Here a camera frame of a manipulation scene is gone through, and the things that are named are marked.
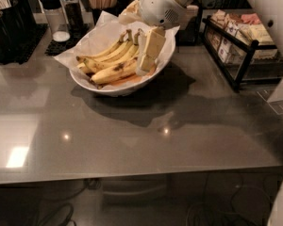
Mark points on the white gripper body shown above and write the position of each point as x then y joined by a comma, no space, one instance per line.
157,4

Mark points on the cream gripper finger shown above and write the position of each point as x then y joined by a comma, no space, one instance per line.
131,13
151,44

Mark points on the spotted yellow banana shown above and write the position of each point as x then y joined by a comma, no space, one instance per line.
116,72

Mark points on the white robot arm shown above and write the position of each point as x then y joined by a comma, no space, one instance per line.
269,13

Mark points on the white paper bowl liner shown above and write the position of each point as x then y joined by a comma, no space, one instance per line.
94,41

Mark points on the back yellow banana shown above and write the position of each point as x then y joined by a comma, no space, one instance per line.
107,51

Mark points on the white bowl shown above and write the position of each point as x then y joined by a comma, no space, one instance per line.
122,90

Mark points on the brown napkin dispenser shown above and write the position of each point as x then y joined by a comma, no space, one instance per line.
187,34

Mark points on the black rubber mat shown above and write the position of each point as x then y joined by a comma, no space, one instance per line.
55,48

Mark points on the dark glass dispenser bottle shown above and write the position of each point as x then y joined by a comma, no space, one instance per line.
73,13

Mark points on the sugar dispenser with black lid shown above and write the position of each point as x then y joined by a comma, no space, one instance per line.
56,20

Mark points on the black condiment caddy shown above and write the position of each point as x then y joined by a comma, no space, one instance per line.
17,30

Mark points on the black wire tea rack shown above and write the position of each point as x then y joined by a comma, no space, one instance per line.
241,59

